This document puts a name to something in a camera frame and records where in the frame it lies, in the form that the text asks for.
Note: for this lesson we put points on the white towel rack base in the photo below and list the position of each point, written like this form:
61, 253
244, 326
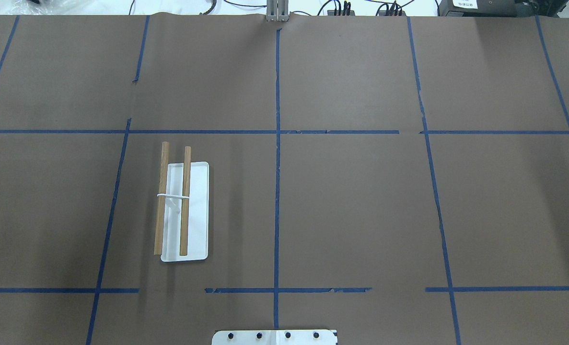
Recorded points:
198, 224

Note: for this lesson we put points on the right wooden rack bar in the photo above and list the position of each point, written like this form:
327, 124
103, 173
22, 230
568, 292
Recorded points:
183, 246

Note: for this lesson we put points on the wooden rack bar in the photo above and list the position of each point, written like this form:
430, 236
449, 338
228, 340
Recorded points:
183, 246
163, 171

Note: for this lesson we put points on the left wooden rack bar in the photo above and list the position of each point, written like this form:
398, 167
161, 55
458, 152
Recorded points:
163, 171

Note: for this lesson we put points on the black box with label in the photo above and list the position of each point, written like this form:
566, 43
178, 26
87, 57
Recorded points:
477, 8

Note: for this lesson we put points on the aluminium frame post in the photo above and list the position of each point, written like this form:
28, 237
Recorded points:
277, 11

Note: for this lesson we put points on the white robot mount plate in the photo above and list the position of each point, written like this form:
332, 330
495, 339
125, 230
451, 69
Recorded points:
276, 337

